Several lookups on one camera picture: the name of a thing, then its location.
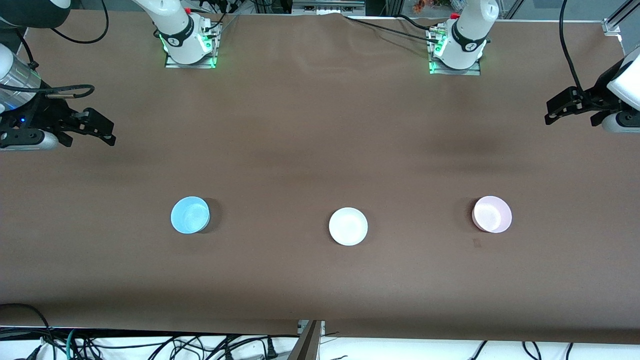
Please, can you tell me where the pink bowl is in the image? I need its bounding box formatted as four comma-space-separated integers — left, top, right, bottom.
472, 195, 513, 234

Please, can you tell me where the long black base cable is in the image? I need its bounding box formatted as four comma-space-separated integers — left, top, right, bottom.
344, 15, 441, 45

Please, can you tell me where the silver equipment box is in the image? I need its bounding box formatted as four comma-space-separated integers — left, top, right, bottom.
292, 0, 366, 16

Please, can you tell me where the blue bowl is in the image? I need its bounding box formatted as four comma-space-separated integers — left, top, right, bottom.
170, 196, 211, 235

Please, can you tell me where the thick black floor cable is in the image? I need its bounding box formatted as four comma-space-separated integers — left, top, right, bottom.
0, 303, 53, 351

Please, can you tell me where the brown table cover sheet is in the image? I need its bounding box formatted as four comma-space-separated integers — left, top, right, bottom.
0, 10, 640, 346

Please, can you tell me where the orange small object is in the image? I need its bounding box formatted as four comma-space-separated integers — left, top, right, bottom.
412, 0, 451, 13

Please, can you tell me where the brown wooden beam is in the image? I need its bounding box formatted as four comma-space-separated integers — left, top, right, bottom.
287, 320, 323, 360

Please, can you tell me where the short black base cable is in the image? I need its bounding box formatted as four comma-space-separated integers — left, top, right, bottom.
397, 14, 438, 33

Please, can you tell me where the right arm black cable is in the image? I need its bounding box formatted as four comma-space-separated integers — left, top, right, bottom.
0, 0, 110, 101

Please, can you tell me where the white bowl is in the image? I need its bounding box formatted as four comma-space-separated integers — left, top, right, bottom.
328, 207, 369, 246

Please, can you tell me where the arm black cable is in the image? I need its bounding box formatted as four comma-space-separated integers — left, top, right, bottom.
558, 0, 586, 96
0, 0, 110, 101

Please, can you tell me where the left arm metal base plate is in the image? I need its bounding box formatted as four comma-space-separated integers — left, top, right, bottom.
428, 27, 482, 76

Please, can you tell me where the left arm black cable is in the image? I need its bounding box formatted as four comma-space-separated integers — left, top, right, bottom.
558, 0, 586, 96

